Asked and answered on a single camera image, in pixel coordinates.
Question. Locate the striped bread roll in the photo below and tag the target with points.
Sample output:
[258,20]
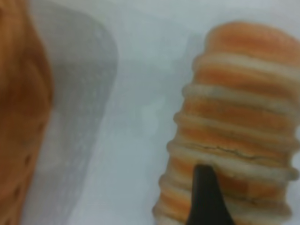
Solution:
[239,122]

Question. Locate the orange woven wicker basket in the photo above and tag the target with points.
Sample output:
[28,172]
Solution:
[21,105]

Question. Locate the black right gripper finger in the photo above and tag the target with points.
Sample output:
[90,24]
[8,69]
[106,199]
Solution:
[206,199]

